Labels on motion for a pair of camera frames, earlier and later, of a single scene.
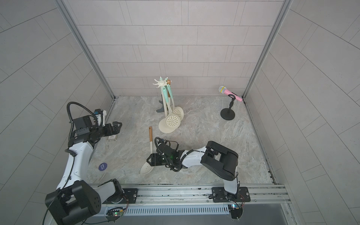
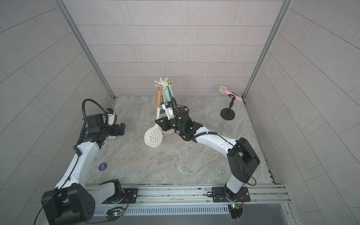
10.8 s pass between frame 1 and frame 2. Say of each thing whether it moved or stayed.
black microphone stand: stayed
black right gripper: moved
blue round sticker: stayed
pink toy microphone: stayed
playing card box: stayed
